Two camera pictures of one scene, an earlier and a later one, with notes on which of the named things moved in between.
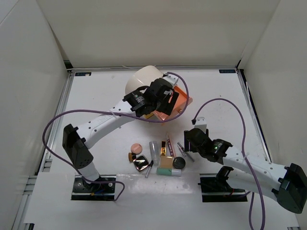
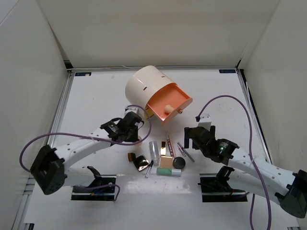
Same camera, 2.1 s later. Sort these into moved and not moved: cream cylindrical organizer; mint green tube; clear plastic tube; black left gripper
Moved: black left gripper
Not moved: clear plastic tube; cream cylindrical organizer; mint green tube
